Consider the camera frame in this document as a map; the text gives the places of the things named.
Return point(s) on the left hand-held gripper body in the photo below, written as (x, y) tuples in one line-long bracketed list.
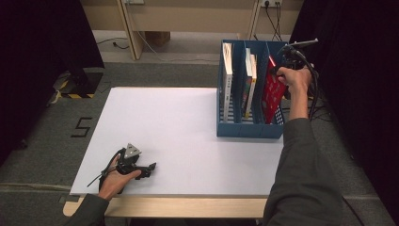
[(131, 151)]

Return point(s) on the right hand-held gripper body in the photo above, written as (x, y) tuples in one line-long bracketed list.
[(293, 58)]

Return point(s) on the yellow book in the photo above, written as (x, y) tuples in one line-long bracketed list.
[(253, 67)]

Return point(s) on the red picture book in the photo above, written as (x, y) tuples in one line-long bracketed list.
[(273, 94)]

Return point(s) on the teal illustrated book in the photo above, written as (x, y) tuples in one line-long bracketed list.
[(247, 59)]

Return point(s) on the white grey book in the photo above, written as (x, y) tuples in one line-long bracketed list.
[(227, 88)]

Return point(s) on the blue file rack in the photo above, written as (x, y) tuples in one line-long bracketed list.
[(226, 130)]

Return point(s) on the person's right hand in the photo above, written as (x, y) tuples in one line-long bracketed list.
[(296, 80)]

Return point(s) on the person's left hand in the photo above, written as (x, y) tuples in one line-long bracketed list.
[(114, 183)]

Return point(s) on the light wooden table board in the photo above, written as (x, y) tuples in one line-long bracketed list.
[(188, 207)]

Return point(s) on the black curtain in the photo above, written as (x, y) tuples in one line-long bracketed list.
[(31, 62), (360, 94)]

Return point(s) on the black stand base striped tape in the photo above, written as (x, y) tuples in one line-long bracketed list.
[(91, 80)]

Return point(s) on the beige wooden desk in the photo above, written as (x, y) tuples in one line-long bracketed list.
[(188, 19)]

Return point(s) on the white wall socket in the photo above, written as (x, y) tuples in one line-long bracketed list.
[(272, 1)]

